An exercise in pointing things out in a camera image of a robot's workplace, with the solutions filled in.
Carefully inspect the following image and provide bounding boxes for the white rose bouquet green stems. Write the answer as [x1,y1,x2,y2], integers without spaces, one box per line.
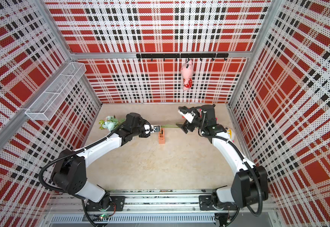
[99,116,178,131]

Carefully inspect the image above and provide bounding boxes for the orange tape dispenser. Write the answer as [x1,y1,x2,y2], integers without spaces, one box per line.
[158,128,165,144]

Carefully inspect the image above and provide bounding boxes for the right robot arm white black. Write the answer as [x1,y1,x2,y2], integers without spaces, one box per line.
[178,105,269,217]

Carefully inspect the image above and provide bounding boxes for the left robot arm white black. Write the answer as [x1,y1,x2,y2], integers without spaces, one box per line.
[38,113,161,210]

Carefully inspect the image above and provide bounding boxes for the white blue owl plush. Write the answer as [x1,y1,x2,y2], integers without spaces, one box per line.
[225,127,236,141]

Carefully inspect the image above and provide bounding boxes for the pink hanging plush toy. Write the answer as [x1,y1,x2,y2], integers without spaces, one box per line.
[180,60,194,91]

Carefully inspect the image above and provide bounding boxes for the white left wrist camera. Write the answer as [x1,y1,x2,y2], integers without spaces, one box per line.
[144,124,161,134]

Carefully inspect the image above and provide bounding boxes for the black hook rail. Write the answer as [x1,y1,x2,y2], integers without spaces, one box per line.
[136,53,229,60]

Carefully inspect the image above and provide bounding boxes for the white wire mesh basket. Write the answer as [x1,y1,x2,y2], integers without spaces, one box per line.
[25,61,86,121]

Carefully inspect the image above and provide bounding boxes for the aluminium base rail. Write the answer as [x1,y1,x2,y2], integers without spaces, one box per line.
[41,189,282,227]

